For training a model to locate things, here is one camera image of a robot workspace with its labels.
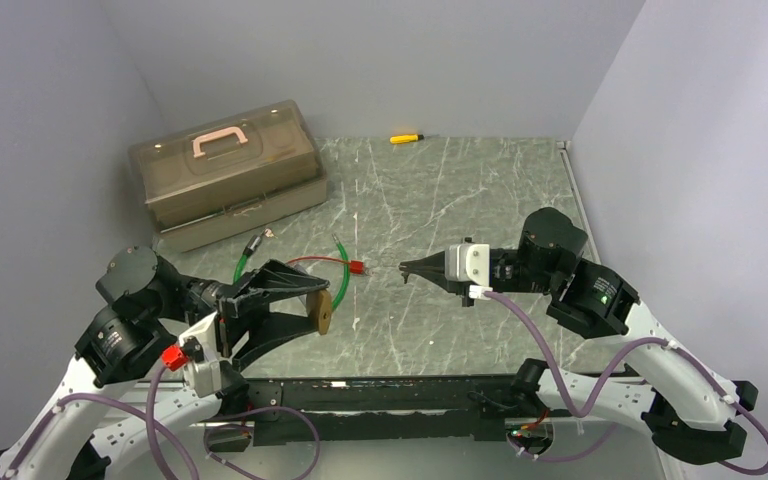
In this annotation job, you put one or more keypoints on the green cable lock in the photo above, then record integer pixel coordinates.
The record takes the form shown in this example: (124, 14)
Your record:
(254, 244)

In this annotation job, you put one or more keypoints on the brown translucent toolbox pink handle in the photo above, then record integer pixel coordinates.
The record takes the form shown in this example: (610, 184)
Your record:
(223, 178)

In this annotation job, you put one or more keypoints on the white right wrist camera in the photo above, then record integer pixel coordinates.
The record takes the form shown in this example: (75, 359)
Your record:
(468, 265)

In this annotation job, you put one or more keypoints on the yellow handled screwdriver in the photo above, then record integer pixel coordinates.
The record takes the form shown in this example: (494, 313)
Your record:
(406, 139)

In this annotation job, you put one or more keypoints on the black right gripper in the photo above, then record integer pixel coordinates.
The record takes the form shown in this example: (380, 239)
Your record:
(433, 267)

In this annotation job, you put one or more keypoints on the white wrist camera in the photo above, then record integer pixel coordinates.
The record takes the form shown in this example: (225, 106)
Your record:
(468, 265)
(197, 354)

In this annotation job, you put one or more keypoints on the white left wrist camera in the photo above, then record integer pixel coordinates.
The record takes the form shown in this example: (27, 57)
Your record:
(197, 354)

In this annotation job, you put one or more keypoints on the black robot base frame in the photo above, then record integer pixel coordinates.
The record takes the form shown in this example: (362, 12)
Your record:
(481, 407)

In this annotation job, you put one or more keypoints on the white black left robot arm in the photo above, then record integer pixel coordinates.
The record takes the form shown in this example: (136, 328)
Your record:
(116, 398)

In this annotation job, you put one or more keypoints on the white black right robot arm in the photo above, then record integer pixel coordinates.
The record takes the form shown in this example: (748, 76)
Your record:
(651, 385)

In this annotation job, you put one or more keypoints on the red cable padlock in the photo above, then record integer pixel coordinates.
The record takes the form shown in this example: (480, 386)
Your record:
(355, 267)

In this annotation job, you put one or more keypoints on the brass padlock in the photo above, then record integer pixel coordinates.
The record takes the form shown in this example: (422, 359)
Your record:
(319, 310)

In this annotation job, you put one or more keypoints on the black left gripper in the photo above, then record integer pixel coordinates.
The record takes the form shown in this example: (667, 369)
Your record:
(261, 285)

